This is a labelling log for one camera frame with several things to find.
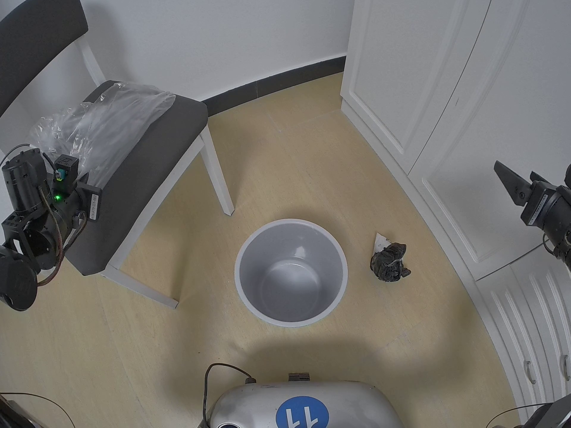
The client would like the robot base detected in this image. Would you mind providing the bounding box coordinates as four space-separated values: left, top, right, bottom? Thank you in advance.
198 373 402 428

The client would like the clear plastic bag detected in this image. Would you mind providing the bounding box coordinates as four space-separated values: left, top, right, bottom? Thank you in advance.
29 82 177 186

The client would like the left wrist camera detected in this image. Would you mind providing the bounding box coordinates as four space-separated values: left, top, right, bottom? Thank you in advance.
53 153 80 195

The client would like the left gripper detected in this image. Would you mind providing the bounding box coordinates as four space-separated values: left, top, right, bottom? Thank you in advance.
50 183 105 240

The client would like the black plastic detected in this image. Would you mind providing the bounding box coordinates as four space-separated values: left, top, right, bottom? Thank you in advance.
370 242 412 283

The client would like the white wardrobe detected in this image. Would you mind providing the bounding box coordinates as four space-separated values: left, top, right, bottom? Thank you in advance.
340 0 571 418

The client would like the black cable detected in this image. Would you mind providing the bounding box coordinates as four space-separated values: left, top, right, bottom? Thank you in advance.
202 363 256 428

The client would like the white trash bin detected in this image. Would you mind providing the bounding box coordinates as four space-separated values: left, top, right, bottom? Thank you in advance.
234 218 349 327

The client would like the grey and white chair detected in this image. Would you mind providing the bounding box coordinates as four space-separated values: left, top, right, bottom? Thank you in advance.
0 0 236 309

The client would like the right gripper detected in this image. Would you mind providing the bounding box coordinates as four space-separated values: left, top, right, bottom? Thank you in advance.
493 160 571 240

